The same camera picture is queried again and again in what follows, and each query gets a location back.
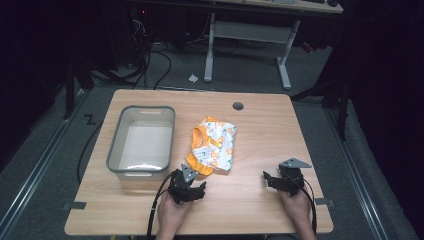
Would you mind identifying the white bin with grey rim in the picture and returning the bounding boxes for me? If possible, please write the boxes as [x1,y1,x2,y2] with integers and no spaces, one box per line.
[105,105,177,191]

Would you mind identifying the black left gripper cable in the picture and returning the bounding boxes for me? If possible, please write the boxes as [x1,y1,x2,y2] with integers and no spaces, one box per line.
[145,170,178,240]

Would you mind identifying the black metal stand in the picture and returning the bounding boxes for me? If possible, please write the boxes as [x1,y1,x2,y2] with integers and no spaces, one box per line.
[290,78,352,142]
[62,59,96,120]

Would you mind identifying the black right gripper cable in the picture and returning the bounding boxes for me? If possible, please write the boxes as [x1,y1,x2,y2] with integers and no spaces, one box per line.
[293,175,318,236]

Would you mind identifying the grey table edge bracket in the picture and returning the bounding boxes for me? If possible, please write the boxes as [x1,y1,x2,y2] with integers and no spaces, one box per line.
[61,201,87,211]
[314,197,336,208]

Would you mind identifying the person's left hand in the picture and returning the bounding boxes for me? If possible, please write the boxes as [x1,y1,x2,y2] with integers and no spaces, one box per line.
[156,191,195,232]

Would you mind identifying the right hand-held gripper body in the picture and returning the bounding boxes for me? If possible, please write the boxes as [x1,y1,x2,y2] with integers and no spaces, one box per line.
[275,157,313,197]

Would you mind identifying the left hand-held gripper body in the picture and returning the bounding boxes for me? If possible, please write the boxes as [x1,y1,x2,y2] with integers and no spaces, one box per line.
[167,163,202,205]

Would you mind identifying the person's right hand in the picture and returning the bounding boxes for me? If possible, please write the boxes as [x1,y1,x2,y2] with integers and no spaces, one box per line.
[279,187,313,222]

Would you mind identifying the orange and white patterned garment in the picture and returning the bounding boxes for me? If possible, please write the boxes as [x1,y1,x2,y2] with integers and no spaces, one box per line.
[185,115,238,177]

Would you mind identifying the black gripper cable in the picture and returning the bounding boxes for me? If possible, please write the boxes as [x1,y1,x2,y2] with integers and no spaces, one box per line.
[293,175,318,236]
[145,170,178,240]

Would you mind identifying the thin black floor cable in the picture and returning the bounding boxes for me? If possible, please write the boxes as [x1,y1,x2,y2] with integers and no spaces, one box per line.
[76,120,104,185]

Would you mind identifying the white-legged wooden desk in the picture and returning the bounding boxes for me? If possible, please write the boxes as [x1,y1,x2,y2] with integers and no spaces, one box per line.
[202,0,344,92]

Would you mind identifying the metal floor rail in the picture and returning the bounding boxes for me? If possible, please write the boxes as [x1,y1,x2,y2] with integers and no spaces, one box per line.
[323,107,390,240]
[0,89,92,236]

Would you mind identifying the black floor cables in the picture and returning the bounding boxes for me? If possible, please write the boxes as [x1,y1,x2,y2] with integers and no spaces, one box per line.
[131,18,173,91]

